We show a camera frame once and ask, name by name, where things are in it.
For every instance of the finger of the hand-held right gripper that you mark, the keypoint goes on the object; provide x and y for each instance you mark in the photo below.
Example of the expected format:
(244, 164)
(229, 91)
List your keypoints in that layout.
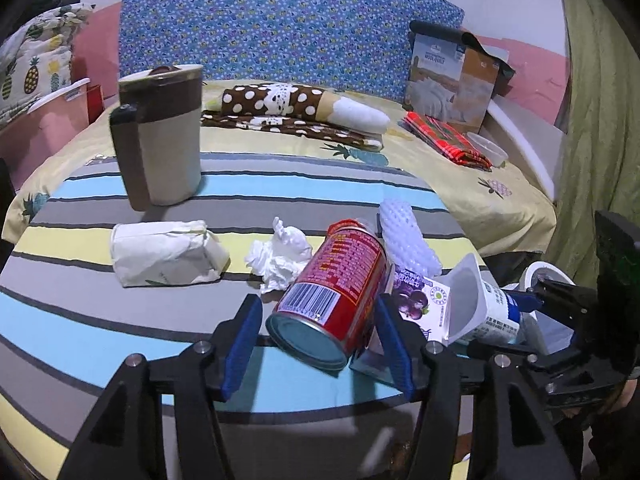
(531, 361)
(565, 300)

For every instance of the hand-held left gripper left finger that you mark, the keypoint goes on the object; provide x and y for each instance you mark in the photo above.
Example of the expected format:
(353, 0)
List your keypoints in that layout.
(240, 345)

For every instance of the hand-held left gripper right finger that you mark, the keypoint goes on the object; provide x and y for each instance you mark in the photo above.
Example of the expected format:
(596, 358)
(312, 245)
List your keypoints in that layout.
(395, 345)

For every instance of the white round trash bin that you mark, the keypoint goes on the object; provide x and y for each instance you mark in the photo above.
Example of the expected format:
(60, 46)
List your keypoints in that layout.
(539, 267)

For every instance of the white plastic yogurt cup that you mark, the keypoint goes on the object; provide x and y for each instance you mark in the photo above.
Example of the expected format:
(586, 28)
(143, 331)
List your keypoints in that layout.
(480, 305)

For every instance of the red drink can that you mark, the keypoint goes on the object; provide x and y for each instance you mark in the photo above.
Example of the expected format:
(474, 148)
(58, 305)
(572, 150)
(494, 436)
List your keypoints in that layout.
(330, 285)

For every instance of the white tissue pack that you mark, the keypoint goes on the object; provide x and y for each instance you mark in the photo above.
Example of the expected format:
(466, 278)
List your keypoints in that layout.
(165, 252)

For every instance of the fruit print drink carton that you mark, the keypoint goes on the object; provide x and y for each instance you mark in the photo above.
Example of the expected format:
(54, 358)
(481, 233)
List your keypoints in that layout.
(415, 300)

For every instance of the crumpled white tissue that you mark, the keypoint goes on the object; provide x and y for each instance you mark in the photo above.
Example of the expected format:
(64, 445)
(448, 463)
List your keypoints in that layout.
(282, 260)

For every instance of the white foam fruit net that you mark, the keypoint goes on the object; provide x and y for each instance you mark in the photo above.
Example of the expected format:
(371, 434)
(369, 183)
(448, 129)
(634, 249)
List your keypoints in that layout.
(405, 240)

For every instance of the bed with yellow pineapple sheet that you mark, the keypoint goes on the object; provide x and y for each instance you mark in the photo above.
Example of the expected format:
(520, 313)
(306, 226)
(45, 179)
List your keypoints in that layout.
(450, 195)

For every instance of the white bed side board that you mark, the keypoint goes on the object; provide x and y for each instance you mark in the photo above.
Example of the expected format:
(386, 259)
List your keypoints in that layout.
(530, 140)

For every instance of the clear plastic bowl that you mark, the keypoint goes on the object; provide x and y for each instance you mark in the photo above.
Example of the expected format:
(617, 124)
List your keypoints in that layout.
(487, 150)

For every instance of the green curtain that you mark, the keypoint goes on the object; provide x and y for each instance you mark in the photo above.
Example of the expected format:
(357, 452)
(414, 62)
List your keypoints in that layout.
(600, 110)

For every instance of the red plaid cloth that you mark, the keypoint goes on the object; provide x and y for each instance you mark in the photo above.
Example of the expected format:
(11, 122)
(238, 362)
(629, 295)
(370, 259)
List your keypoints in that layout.
(440, 137)

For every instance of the beige and brown jug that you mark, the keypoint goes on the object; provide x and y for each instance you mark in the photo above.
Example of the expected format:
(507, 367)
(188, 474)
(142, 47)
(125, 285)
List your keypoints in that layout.
(165, 150)

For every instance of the cardboard quilt box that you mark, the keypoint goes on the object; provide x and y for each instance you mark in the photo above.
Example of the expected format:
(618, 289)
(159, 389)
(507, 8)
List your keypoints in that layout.
(450, 85)

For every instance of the rolled brown polka-dot blanket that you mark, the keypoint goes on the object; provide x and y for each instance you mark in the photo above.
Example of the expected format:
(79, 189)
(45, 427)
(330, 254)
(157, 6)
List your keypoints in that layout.
(300, 102)

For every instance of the red paper bag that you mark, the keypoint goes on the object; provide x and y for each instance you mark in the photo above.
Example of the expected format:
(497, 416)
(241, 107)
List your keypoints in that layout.
(95, 102)

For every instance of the pink storage box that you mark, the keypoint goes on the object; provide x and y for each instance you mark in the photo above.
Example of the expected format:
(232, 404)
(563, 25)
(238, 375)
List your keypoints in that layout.
(45, 130)

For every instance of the blue floral headboard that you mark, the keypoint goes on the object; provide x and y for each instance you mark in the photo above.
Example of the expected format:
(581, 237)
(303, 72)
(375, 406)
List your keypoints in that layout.
(280, 25)

